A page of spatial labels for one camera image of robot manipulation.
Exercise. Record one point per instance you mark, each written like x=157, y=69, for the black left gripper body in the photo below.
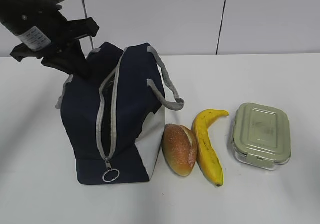
x=41, y=28

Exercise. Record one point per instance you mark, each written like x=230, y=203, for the brown bread roll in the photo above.
x=180, y=148

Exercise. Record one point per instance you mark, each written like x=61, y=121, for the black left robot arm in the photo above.
x=47, y=35

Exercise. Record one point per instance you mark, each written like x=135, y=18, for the yellow banana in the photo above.
x=207, y=158

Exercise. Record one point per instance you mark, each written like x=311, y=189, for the green lidded glass container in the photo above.
x=261, y=136

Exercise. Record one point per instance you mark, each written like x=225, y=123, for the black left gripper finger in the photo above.
x=57, y=63
x=76, y=61

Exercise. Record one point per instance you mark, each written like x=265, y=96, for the navy and white lunch bag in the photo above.
x=115, y=119

